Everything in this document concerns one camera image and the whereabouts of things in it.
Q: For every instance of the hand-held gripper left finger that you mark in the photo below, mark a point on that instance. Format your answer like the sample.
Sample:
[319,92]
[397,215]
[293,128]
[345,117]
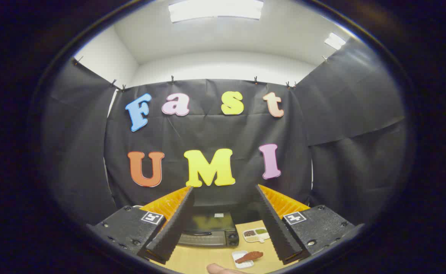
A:
[175,224]

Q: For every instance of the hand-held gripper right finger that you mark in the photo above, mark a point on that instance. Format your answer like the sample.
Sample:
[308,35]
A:
[274,224]

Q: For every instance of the black toaster oven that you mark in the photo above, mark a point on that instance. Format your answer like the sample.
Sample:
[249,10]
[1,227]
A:
[207,228]

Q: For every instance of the brown meat piece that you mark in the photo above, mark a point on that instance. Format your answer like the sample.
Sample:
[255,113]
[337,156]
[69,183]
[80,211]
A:
[249,257]

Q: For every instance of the white divided condiment dish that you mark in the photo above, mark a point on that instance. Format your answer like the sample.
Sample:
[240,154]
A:
[256,235]

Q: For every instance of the white rectangular tray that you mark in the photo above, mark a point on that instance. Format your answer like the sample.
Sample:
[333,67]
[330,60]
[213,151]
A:
[238,254]

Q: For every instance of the small ceiling light panel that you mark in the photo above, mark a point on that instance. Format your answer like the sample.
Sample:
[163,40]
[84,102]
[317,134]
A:
[335,40]

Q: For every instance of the large ceiling light panel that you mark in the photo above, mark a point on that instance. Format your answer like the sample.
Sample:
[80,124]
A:
[215,9]

